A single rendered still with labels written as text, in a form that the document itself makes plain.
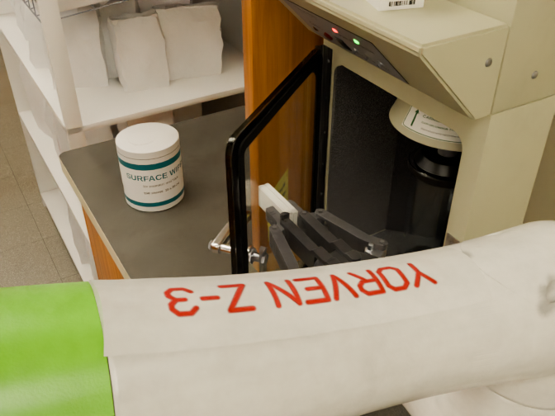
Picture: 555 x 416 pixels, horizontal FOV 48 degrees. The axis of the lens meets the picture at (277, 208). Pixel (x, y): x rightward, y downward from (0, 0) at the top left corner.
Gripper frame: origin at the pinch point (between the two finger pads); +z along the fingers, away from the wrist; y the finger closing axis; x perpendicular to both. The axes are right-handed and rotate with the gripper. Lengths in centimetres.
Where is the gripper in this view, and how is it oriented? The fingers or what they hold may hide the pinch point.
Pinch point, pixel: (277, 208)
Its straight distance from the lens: 74.7
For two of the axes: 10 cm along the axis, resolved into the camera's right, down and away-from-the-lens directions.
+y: -8.6, 3.0, -4.1
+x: 0.0, 8.1, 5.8
